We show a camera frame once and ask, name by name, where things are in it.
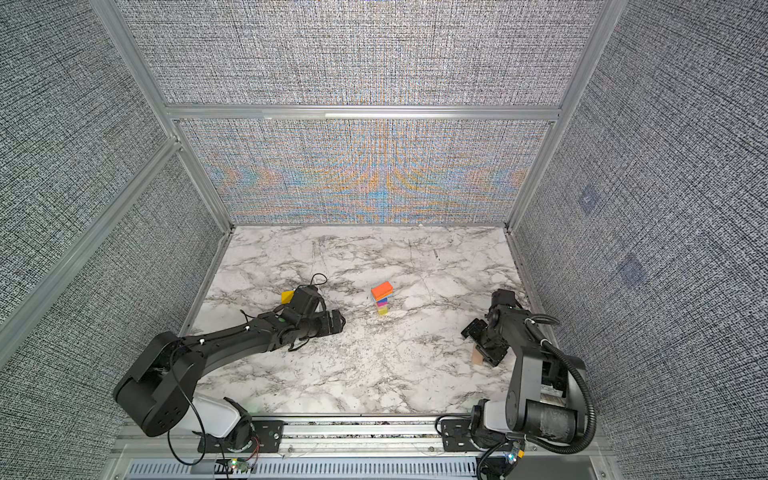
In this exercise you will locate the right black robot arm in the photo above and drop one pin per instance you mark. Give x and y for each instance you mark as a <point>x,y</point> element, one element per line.
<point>548,402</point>

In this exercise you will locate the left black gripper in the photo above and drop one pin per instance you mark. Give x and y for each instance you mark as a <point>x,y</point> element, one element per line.
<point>328,327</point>

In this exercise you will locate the aluminium front rail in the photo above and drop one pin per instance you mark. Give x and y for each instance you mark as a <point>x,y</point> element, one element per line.
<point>332,446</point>

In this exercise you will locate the aluminium enclosure frame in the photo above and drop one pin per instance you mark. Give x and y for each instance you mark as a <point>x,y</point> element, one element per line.
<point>173,165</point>

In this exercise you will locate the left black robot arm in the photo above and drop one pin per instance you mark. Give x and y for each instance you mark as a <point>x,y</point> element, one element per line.
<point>159,390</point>

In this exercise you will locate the red-orange block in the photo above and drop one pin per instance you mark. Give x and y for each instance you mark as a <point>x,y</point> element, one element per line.
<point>382,291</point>

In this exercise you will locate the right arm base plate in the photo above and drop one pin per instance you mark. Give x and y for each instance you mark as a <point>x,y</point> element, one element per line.
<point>462,434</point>

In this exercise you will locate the yellow wedge block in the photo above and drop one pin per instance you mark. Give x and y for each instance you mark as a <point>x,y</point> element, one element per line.
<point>287,296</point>

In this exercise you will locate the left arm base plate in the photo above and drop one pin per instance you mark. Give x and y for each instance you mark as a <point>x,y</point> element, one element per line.
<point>267,435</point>

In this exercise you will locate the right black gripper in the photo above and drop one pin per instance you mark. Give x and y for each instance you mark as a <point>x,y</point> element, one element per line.
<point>493,354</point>

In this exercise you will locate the natural wood plank block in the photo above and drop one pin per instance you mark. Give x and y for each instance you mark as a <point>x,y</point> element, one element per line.
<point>477,358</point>

